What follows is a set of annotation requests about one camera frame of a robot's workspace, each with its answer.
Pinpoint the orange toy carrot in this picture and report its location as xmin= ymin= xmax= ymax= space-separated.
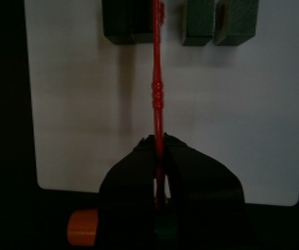
xmin=66 ymin=208 xmax=177 ymax=248

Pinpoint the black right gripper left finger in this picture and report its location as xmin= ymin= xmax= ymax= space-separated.
xmin=95 ymin=134 xmax=161 ymax=250

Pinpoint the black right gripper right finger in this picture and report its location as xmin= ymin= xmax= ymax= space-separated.
xmin=159 ymin=133 xmax=249 ymax=250

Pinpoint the green wrapped sushi piece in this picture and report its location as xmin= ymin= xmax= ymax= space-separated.
xmin=101 ymin=0 xmax=134 ymax=46
xmin=181 ymin=0 xmax=215 ymax=47
xmin=211 ymin=0 xmax=261 ymax=47

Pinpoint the white cutting board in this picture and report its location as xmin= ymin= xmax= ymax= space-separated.
xmin=23 ymin=0 xmax=299 ymax=208

